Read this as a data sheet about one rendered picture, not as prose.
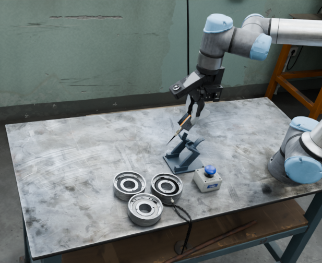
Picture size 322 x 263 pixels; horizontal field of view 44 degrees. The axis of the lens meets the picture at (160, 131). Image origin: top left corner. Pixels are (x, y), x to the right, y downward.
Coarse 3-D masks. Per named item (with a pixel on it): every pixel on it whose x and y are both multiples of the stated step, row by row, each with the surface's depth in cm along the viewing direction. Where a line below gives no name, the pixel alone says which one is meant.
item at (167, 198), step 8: (160, 176) 135; (168, 176) 135; (176, 176) 134; (152, 184) 130; (160, 184) 132; (168, 184) 134; (152, 192) 129; (168, 192) 129; (160, 200) 129; (168, 200) 128
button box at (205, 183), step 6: (204, 168) 139; (198, 174) 136; (204, 174) 137; (216, 174) 138; (198, 180) 137; (204, 180) 134; (210, 180) 135; (216, 180) 135; (198, 186) 137; (204, 186) 134; (210, 186) 135; (216, 186) 137; (204, 192) 136
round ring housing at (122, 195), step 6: (120, 174) 132; (126, 174) 133; (132, 174) 133; (138, 174) 132; (114, 180) 129; (126, 180) 131; (132, 180) 131; (144, 180) 130; (114, 186) 126; (126, 186) 132; (132, 186) 132; (144, 186) 130; (114, 192) 127; (120, 192) 125; (138, 192) 126; (144, 192) 129; (120, 198) 128; (126, 198) 126
